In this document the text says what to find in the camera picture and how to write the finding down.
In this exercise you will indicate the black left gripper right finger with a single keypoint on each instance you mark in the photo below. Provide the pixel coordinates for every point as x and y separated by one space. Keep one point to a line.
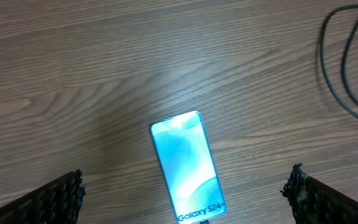
313 202

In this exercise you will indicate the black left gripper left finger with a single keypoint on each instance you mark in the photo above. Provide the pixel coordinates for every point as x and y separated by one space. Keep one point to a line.
58 201

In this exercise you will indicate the blue Galaxy smartphone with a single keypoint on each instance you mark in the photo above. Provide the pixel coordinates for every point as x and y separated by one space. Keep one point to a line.
188 168

